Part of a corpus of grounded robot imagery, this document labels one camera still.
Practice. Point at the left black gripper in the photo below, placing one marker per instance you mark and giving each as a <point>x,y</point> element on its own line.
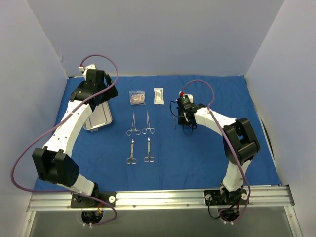
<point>108,88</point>

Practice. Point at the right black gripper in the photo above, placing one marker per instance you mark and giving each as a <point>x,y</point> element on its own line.
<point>182,121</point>

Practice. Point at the white paper packet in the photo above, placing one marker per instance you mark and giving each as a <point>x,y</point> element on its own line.
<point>158,96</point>

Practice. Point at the steel instrument tray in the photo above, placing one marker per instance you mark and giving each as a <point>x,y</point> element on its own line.
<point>100,118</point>

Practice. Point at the steel hemostat forceps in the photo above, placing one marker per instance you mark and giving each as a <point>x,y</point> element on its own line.
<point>133,128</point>
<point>148,128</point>

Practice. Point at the purple printed packet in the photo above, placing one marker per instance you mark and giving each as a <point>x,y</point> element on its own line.
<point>137,97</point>

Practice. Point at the blue surgical drape cloth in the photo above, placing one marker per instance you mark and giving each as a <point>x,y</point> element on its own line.
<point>184,159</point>

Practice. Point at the steel surgical scissors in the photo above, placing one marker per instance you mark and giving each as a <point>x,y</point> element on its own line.
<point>149,158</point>
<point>131,159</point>

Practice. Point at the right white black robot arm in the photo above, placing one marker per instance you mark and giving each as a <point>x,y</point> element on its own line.
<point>239,140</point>

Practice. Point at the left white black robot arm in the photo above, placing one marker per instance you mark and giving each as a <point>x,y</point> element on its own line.
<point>53,161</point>

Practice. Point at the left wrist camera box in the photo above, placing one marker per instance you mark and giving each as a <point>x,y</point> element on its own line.
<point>95,76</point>

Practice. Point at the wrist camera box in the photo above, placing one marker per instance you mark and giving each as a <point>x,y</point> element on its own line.
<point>95,76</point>
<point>185,101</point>

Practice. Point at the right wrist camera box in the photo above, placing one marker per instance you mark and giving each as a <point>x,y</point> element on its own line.
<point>185,101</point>

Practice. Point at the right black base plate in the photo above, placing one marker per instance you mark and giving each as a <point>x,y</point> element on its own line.
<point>221,197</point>

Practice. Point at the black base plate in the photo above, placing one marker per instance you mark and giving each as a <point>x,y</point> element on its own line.
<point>78,201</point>
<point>221,197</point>

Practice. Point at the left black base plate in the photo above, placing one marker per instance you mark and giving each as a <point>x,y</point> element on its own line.
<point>78,201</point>

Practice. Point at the front aluminium rail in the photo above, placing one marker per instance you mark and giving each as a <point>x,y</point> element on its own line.
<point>261,196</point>

